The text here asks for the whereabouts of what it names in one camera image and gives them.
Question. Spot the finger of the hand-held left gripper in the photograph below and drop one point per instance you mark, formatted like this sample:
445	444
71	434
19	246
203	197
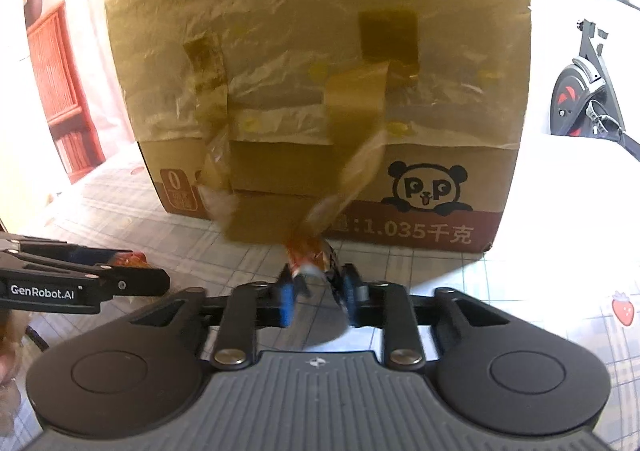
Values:
75	288
50	251

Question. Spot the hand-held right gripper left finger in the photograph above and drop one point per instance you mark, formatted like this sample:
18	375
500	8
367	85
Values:
287	301

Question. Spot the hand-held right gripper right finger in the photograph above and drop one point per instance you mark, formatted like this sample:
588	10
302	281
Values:
352	296

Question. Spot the small red snack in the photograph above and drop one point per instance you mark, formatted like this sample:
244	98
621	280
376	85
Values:
307	256

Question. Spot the amber candy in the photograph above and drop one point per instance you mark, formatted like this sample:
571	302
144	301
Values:
131	259

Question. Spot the cardboard box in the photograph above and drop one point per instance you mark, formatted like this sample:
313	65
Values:
450	171

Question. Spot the checked tablecloth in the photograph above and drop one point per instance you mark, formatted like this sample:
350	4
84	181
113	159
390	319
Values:
500	291

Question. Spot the brown tape strip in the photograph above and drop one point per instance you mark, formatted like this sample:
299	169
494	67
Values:
207	76
387	36

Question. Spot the clear plastic box liner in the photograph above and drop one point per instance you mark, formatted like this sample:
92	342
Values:
280	6

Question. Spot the black exercise bike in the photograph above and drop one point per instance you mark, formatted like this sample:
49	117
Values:
570	96

